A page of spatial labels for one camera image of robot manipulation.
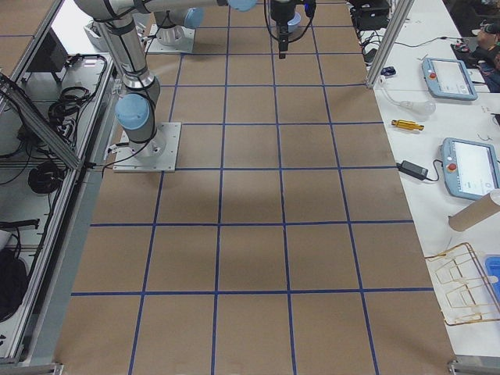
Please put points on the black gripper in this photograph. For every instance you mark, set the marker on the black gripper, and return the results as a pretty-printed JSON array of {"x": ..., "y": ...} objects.
[{"x": 282, "y": 12}]

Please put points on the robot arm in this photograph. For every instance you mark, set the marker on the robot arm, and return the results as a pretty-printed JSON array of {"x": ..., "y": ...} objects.
[
  {"x": 135, "y": 111},
  {"x": 171, "y": 24}
]

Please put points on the blue bowl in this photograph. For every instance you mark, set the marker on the blue bowl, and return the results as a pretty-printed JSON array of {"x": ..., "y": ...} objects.
[{"x": 294, "y": 23}]

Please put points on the small blue black box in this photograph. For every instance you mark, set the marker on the small blue black box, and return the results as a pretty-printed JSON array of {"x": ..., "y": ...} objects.
[{"x": 388, "y": 71}]

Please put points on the clear light bulb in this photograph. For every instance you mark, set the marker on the clear light bulb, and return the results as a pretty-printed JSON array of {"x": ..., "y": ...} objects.
[{"x": 426, "y": 108}]

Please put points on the far teach pendant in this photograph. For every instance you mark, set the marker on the far teach pendant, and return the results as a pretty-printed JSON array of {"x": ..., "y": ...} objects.
[{"x": 448, "y": 79}]

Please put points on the teach pendant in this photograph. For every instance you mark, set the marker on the teach pendant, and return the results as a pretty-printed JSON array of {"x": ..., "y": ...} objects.
[
  {"x": 470, "y": 168},
  {"x": 448, "y": 79}
]

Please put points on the black power adapter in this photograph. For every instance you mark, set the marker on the black power adapter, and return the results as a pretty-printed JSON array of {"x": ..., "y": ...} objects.
[{"x": 413, "y": 170}]

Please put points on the near teach pendant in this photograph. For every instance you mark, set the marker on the near teach pendant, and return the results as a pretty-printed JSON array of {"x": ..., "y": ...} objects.
[{"x": 470, "y": 168}]

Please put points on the cardboard tube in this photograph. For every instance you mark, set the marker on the cardboard tube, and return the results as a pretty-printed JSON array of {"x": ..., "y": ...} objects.
[{"x": 476, "y": 212}]

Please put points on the blue plastic bin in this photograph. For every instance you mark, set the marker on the blue plastic bin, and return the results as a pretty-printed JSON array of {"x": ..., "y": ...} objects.
[{"x": 492, "y": 266}]

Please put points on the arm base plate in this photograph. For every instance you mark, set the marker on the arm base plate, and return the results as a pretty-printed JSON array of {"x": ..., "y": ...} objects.
[
  {"x": 183, "y": 45},
  {"x": 159, "y": 155}
]

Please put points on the aluminium frame post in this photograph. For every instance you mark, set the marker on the aluminium frame post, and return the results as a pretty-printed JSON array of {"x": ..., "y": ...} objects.
[{"x": 398, "y": 18}]

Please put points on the gold wire rack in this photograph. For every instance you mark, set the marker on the gold wire rack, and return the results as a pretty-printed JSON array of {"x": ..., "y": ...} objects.
[{"x": 465, "y": 291}]

